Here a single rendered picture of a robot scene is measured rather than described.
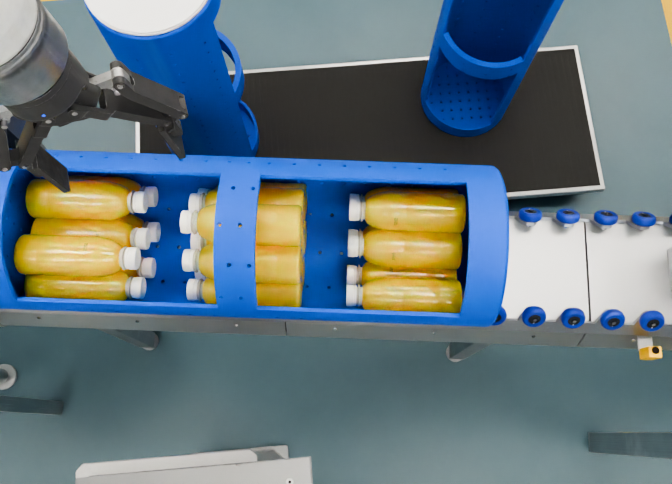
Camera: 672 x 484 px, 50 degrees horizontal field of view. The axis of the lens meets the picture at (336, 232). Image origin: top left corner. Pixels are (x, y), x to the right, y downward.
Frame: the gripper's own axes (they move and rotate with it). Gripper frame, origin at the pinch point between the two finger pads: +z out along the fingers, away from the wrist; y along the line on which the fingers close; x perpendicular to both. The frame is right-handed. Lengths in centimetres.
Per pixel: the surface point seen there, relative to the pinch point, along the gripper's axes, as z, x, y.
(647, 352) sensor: 74, 30, -70
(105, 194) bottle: 41.3, -17.7, 17.2
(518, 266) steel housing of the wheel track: 72, 8, -52
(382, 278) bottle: 54, 7, -25
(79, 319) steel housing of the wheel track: 67, -5, 36
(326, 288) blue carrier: 63, 4, -15
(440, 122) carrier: 140, -60, -58
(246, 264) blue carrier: 37.9, 3.0, -4.8
